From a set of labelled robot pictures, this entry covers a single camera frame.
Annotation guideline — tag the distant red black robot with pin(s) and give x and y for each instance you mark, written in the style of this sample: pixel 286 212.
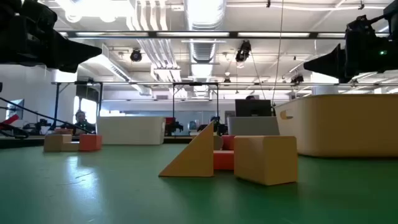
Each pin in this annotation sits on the distant red black robot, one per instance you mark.
pixel 172 126

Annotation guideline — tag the grey plastic bin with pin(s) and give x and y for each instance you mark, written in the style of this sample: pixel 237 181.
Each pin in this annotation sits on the grey plastic bin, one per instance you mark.
pixel 253 126

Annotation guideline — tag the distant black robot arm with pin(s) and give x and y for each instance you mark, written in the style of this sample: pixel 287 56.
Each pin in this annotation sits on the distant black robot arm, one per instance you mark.
pixel 38 127

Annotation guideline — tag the natural wood arch block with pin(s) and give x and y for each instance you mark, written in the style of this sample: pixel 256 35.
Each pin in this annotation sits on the natural wood arch block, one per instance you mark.
pixel 217 143

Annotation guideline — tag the green table mat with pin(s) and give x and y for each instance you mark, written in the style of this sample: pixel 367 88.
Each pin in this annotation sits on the green table mat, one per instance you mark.
pixel 93 193

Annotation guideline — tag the small orange object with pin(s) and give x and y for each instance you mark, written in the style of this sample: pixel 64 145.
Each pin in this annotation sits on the small orange object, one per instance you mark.
pixel 63 131

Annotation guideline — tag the distant blue black robot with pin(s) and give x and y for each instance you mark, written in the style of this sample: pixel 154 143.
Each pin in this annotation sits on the distant blue black robot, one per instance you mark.
pixel 219 126

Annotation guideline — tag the yellow cube block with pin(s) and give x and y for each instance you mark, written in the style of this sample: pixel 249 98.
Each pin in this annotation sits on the yellow cube block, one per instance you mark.
pixel 264 160

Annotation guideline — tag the red distant object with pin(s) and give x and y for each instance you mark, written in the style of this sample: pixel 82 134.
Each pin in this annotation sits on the red distant object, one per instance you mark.
pixel 9 120

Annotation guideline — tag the silver framed monitor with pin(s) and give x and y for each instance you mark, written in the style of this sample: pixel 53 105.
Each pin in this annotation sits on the silver framed monitor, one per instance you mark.
pixel 15 109

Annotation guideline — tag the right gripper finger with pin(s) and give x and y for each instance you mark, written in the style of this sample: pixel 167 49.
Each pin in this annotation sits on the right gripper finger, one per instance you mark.
pixel 329 63

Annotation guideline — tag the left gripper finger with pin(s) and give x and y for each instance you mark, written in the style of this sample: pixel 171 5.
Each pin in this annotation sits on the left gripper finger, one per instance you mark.
pixel 68 53

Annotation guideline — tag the silver ceiling air duct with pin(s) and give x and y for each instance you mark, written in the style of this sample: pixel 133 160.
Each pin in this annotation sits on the silver ceiling air duct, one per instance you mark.
pixel 203 49

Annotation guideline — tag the ceiling light rail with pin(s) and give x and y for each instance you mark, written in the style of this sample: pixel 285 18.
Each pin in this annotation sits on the ceiling light rail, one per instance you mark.
pixel 233 34

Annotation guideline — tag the yellow plastic bin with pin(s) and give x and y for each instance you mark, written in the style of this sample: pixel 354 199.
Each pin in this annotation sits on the yellow plastic bin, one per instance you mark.
pixel 342 124

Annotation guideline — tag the black metal workstation frame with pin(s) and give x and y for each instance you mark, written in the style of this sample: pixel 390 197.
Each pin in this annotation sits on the black metal workstation frame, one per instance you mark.
pixel 196 83
pixel 57 105

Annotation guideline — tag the yellow triangle block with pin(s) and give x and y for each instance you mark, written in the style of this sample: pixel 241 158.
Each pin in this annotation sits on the yellow triangle block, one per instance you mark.
pixel 196 158

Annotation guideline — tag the red cube block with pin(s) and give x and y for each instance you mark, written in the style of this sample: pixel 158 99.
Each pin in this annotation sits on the red cube block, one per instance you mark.
pixel 90 143

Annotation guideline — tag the white plastic bin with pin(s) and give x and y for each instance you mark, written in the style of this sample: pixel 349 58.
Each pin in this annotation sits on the white plastic bin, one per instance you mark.
pixel 130 130

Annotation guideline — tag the person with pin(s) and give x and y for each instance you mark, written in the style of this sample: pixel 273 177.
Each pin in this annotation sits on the person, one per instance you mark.
pixel 81 119
pixel 250 97

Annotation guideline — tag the red rectangular block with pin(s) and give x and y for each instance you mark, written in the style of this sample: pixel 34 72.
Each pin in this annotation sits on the red rectangular block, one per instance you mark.
pixel 223 160

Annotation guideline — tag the black monitor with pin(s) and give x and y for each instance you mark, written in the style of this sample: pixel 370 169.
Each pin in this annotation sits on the black monitor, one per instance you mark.
pixel 253 108

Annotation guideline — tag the black hanging camera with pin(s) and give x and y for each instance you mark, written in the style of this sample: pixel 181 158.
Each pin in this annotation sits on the black hanging camera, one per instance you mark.
pixel 136 56
pixel 297 79
pixel 243 51

